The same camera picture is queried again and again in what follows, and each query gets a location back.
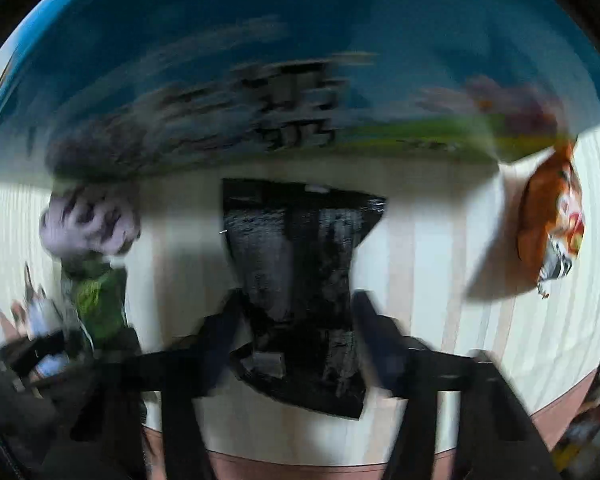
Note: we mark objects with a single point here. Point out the black shiny snack bag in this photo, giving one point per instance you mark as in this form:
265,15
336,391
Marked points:
300,270

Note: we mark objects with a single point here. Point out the blue printed blanket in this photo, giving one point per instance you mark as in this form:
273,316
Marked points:
300,25

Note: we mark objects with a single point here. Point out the purple striped plush toy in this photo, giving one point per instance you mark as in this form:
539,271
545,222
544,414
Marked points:
87,222

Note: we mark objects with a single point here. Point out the green snack bag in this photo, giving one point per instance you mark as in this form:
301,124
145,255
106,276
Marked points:
100,300

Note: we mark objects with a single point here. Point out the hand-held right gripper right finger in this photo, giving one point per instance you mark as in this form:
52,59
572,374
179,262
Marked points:
380,345

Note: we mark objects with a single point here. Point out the orange snack bag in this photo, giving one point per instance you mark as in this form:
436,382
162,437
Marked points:
547,215

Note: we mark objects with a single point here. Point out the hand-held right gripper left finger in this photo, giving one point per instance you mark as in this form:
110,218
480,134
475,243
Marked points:
219,332

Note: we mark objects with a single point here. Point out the pile of colourful clutter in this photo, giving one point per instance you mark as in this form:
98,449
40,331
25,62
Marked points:
592,425

